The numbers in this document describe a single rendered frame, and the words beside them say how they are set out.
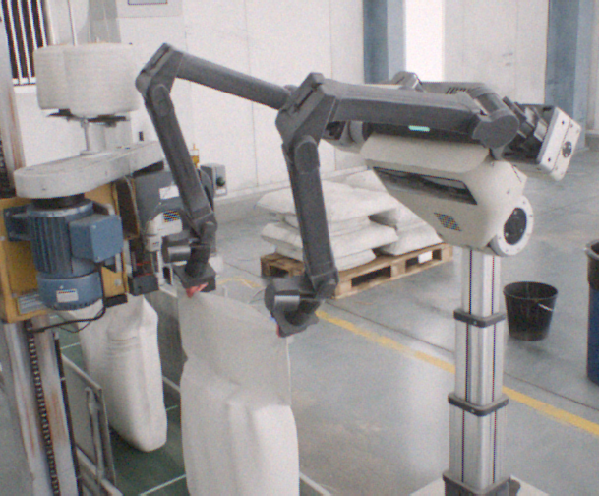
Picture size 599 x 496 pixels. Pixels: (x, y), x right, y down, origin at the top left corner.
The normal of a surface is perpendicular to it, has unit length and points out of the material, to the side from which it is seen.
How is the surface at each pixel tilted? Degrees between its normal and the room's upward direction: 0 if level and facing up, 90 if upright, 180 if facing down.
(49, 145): 90
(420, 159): 40
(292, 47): 90
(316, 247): 118
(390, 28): 90
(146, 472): 0
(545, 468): 0
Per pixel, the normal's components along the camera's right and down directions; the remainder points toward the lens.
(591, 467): -0.05, -0.96
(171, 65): 0.48, 0.45
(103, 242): 0.88, 0.09
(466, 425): -0.79, 0.21
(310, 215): 0.26, 0.69
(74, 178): 0.68, 0.18
